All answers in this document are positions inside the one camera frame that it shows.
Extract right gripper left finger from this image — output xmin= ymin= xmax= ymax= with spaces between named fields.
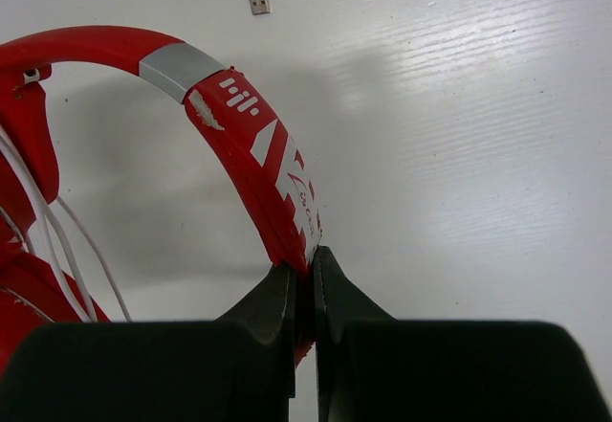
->
xmin=1 ymin=265 xmax=296 ymax=421

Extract red headphones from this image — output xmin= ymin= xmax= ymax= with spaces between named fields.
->
xmin=1 ymin=26 xmax=321 ymax=362

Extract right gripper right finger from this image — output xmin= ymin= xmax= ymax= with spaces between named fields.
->
xmin=312 ymin=247 xmax=611 ymax=421

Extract white headphone cable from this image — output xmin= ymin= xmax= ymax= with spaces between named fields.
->
xmin=0 ymin=124 xmax=134 ymax=323

